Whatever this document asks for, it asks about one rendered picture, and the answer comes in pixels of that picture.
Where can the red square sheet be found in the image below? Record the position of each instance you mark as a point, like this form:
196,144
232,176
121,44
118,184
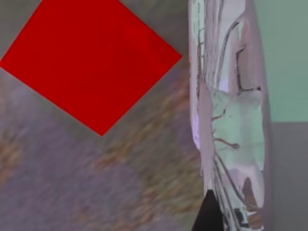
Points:
91,65

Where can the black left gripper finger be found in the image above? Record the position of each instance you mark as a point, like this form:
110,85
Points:
209,214

